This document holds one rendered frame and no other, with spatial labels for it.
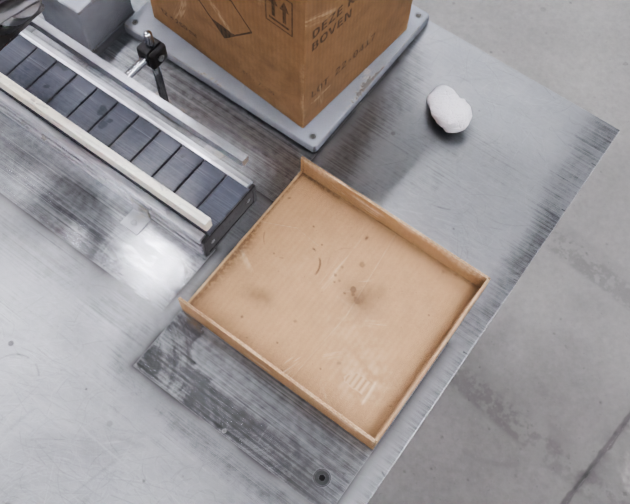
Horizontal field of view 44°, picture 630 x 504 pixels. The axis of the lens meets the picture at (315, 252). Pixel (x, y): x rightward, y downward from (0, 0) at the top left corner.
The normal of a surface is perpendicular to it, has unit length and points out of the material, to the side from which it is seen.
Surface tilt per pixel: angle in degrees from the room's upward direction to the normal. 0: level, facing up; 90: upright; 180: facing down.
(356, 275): 0
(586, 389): 0
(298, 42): 90
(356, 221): 0
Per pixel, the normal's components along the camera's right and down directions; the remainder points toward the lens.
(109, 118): 0.03, -0.41
